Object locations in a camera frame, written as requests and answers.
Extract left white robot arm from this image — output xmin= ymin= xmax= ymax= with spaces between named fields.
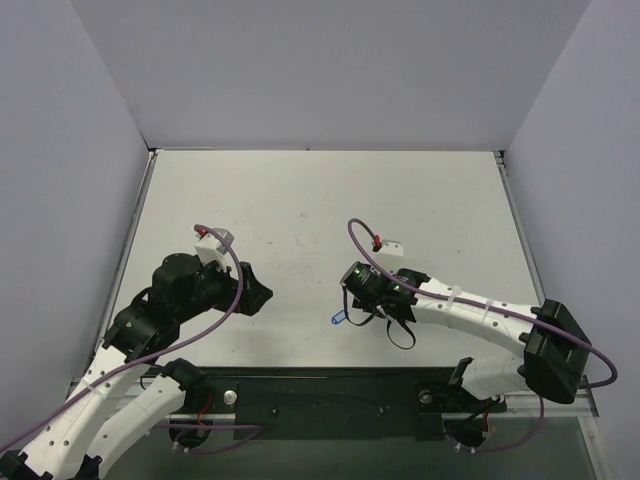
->
xmin=1 ymin=253 xmax=273 ymax=479

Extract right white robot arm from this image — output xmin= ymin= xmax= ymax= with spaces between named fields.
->
xmin=340 ymin=262 xmax=591 ymax=409

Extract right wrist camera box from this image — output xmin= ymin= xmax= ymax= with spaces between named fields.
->
xmin=373 ymin=239 xmax=404 ymax=274

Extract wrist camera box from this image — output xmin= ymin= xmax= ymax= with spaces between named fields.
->
xmin=194 ymin=225 xmax=235 ymax=271
xmin=373 ymin=239 xmax=404 ymax=274

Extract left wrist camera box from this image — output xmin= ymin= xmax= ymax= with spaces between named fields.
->
xmin=194 ymin=225 xmax=235 ymax=271

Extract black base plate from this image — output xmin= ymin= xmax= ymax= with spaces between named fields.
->
xmin=169 ymin=367 xmax=485 ymax=441

